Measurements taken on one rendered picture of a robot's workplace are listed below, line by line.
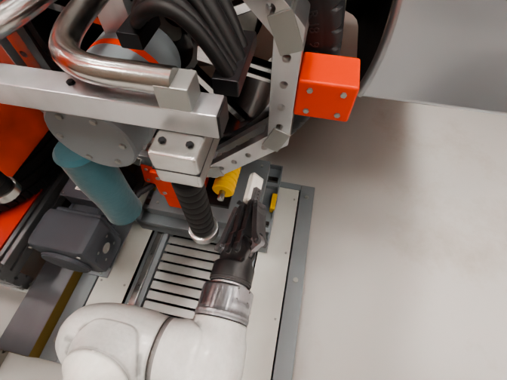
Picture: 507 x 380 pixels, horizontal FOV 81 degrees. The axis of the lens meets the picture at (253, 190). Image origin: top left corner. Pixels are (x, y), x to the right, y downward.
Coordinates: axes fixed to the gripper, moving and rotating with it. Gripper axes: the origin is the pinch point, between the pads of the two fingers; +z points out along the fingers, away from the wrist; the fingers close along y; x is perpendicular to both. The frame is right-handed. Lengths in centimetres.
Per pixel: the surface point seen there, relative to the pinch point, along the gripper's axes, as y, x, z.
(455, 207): 13, -103, 49
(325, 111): 21.3, 6.2, 4.8
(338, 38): 26.1, 11.1, 13.8
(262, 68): 11.9, 13.9, 15.3
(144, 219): -66, -3, 8
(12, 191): -16.8, 34.4, -16.0
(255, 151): 4.4, 5.3, 4.9
